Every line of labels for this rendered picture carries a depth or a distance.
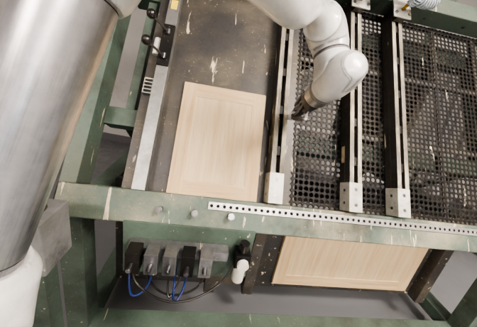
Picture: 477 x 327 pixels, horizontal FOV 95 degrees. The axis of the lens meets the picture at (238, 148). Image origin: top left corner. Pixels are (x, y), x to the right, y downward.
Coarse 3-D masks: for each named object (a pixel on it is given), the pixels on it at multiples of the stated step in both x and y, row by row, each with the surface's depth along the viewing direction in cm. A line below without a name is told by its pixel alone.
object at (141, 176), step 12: (180, 0) 102; (168, 12) 100; (180, 12) 105; (156, 72) 94; (168, 72) 97; (156, 84) 93; (156, 96) 92; (156, 108) 91; (156, 120) 90; (144, 132) 88; (156, 132) 90; (144, 144) 87; (144, 156) 87; (144, 168) 86; (144, 180) 85
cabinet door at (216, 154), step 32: (192, 96) 96; (224, 96) 99; (256, 96) 101; (192, 128) 94; (224, 128) 96; (256, 128) 98; (192, 160) 92; (224, 160) 94; (256, 160) 96; (192, 192) 89; (224, 192) 91; (256, 192) 93
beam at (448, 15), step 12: (336, 0) 118; (348, 0) 117; (372, 0) 116; (384, 0) 115; (444, 0) 120; (372, 12) 123; (384, 12) 122; (420, 12) 119; (432, 12) 119; (444, 12) 119; (456, 12) 120; (468, 12) 122; (420, 24) 127; (432, 24) 126; (444, 24) 125; (456, 24) 124; (468, 24) 124; (468, 36) 132
